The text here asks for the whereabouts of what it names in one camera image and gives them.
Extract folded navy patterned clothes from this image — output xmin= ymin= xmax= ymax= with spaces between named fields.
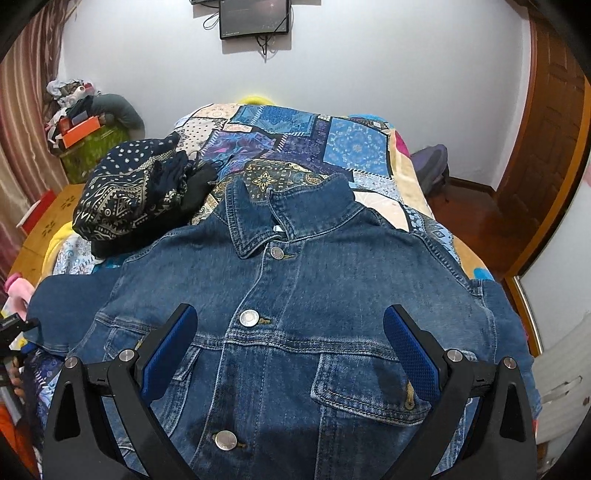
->
xmin=72 ymin=132 xmax=218 ymax=259

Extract yellow pillow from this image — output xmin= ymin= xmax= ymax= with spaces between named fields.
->
xmin=238 ymin=95 xmax=276 ymax=106

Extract wooden bedside table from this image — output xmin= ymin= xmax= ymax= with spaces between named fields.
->
xmin=9 ymin=184 xmax=83 ymax=285

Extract wooden door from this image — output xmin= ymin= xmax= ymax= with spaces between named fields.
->
xmin=496 ymin=11 xmax=590 ymax=279

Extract orange box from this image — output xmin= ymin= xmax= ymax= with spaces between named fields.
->
xmin=62 ymin=116 xmax=101 ymax=149

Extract grey stuffed pillow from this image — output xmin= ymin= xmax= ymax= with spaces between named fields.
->
xmin=90 ymin=94 xmax=144 ymax=130

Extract small wall monitor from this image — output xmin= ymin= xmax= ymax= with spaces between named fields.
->
xmin=219 ymin=0 xmax=290 ymax=40

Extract blue patchwork bed quilt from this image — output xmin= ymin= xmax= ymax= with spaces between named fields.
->
xmin=28 ymin=105 xmax=501 ymax=430

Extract purple backpack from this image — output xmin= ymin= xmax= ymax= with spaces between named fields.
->
xmin=411 ymin=144 xmax=450 ymax=197

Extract white cabinet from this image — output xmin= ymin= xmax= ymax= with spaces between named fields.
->
xmin=519 ymin=169 xmax=590 ymax=476

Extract striped pink curtain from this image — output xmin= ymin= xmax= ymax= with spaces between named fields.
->
xmin=1 ymin=1 xmax=69 ymax=280

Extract red box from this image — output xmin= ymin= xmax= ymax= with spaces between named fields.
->
xmin=16 ymin=190 xmax=56 ymax=235

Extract blue denim jacket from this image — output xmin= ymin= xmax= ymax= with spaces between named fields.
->
xmin=29 ymin=175 xmax=541 ymax=479

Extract pink plush toy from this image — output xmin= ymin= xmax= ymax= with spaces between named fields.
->
xmin=3 ymin=273 xmax=35 ymax=320

